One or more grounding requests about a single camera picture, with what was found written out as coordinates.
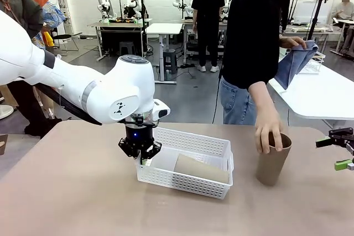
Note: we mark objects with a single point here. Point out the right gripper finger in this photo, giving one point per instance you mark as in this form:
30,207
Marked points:
340,136
343,165

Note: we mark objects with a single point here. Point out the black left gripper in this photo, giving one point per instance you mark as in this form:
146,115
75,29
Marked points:
138,136

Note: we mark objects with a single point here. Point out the white perforated plastic basket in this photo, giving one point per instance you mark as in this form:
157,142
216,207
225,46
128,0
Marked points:
193,142

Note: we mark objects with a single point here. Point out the blue cloth towel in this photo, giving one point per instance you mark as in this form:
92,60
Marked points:
293,64

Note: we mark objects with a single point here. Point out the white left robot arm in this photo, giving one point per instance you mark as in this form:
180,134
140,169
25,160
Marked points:
69,81

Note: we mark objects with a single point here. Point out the person's right forearm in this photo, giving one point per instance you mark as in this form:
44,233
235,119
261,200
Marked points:
261,97

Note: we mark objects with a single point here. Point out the person's right hand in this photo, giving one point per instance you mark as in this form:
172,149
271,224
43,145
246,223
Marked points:
266,128

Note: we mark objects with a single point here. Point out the person's left hand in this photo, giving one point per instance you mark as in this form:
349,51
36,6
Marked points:
289,42

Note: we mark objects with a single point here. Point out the white side table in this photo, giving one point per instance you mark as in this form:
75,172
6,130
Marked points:
318,95

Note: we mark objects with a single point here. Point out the grey plastic stool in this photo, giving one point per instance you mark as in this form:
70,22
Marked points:
169,60

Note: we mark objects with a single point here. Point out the dark plastic stool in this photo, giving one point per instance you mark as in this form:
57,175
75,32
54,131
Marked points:
127,48

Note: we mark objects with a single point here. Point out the white background office desk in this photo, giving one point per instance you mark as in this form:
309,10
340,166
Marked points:
343,21

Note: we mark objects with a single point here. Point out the white standing desk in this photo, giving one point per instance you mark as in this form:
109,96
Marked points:
164,28

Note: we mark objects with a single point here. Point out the wooden top work desk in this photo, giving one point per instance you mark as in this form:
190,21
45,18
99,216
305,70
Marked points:
119,25

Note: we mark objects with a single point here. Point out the seated person in grey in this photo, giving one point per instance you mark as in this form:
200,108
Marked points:
344,9

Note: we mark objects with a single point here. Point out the background robot work table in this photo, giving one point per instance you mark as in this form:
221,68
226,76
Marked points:
190,24

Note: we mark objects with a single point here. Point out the brown cardboard piece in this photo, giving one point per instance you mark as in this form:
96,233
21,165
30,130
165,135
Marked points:
3,144

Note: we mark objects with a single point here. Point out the black seat metal chair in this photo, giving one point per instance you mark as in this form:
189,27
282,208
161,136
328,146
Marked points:
62,37

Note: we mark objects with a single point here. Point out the black tripod pole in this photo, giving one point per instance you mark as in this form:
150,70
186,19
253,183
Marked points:
142,12

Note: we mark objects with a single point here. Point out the white round fan base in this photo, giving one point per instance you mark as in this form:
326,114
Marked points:
5,112

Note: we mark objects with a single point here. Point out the person in black sweater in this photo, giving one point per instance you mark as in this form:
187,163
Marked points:
249,26

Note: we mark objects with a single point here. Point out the person in black t-shirt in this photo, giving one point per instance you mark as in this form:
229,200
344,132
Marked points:
207,12

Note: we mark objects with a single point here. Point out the person in orange patterned jacket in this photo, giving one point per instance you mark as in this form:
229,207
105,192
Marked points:
49,15

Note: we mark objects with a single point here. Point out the person in green jacket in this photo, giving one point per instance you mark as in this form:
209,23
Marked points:
16,6

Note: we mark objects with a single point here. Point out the black camera tripod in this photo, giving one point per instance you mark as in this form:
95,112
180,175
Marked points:
318,9

